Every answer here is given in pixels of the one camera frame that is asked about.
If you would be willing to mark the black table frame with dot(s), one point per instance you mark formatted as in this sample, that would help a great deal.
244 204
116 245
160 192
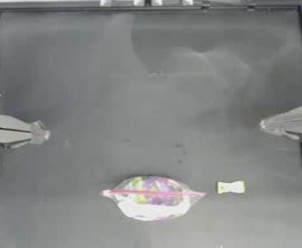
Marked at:
72 6

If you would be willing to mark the green white sweet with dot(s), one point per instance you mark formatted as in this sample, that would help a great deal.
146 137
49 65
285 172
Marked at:
230 187

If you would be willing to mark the clear bag with pink zip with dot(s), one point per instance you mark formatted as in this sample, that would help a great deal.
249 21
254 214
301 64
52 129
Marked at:
153 206

